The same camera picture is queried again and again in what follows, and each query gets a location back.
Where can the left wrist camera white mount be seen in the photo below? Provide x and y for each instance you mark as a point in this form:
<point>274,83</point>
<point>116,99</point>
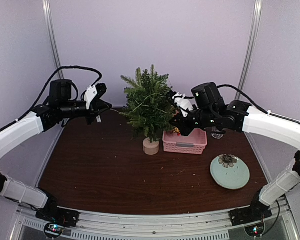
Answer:
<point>94,92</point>

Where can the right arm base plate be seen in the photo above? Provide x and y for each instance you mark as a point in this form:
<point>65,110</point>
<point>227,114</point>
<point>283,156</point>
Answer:
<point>253,213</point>

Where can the small green christmas tree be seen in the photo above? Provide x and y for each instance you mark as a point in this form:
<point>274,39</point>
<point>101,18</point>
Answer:
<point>150,126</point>

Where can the left green circuit board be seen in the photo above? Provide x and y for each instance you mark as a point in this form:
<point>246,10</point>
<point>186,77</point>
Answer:
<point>53,230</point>

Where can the left aluminium frame post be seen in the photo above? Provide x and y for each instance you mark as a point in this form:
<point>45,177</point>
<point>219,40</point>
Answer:
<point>51,32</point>

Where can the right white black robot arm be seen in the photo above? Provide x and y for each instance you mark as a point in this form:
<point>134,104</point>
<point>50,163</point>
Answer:
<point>210,111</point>

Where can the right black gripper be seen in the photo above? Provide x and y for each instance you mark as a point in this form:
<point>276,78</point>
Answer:
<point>186,130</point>

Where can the round wooden tree base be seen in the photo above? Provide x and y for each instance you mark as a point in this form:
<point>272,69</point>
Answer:
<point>150,147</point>

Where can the thin wire string lights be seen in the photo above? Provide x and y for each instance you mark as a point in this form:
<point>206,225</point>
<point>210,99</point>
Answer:
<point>146,98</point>

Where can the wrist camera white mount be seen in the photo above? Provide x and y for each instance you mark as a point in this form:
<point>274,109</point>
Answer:
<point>94,92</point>
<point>180,101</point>

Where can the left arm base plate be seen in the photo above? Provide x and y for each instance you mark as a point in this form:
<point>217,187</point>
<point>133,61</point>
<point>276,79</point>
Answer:
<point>61,216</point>

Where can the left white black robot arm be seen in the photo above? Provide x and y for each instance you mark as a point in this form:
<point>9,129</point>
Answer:
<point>58,106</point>

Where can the aluminium frame post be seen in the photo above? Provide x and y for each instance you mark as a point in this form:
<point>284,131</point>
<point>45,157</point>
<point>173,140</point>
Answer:
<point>51,32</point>
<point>254,30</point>

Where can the pink plastic basket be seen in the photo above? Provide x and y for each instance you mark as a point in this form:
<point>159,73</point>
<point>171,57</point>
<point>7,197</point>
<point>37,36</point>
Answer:
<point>194,144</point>

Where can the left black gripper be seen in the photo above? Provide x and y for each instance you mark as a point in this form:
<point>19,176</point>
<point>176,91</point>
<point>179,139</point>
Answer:
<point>95,108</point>

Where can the gold star red ornament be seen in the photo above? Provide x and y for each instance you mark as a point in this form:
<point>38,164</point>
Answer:
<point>175,130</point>

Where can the front aluminium rail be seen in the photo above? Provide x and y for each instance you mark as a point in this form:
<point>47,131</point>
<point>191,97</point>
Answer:
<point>213,225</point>

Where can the green circuit board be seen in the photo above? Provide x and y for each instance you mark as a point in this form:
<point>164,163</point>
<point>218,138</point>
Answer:
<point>255,230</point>
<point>53,230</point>

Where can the pale green flower plate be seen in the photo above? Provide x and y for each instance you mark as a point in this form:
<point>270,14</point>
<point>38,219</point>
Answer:
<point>229,172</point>

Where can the right green circuit board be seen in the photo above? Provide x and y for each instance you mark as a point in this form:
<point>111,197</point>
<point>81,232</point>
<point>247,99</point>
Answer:
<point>255,230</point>

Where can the clear drinking glass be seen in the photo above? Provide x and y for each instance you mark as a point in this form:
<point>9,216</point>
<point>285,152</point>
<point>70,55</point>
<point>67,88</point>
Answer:
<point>218,132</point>

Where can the right aluminium frame post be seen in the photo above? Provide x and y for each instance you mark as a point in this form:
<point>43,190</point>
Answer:
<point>254,30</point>

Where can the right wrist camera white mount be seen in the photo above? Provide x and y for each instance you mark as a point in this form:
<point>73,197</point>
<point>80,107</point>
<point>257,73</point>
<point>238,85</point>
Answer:
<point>180,101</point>

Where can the small white battery box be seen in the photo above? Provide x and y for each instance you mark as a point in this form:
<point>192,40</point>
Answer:
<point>98,119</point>

